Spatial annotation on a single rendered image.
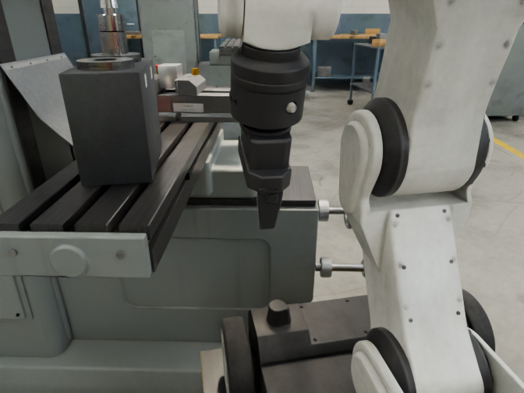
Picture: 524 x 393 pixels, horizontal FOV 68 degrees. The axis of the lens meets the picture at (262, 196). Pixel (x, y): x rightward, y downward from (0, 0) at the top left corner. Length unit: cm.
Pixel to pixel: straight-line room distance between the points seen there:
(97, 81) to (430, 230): 55
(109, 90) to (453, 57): 48
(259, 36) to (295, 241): 80
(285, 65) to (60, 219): 39
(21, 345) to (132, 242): 99
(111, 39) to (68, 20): 765
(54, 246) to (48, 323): 83
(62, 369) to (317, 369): 88
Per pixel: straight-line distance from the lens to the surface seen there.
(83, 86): 68
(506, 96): 556
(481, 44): 54
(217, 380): 103
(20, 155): 121
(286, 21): 42
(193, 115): 111
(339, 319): 90
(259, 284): 124
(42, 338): 147
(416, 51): 53
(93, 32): 823
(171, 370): 134
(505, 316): 206
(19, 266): 67
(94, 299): 139
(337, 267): 120
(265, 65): 43
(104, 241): 59
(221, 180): 107
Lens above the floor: 119
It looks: 25 degrees down
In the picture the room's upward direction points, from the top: straight up
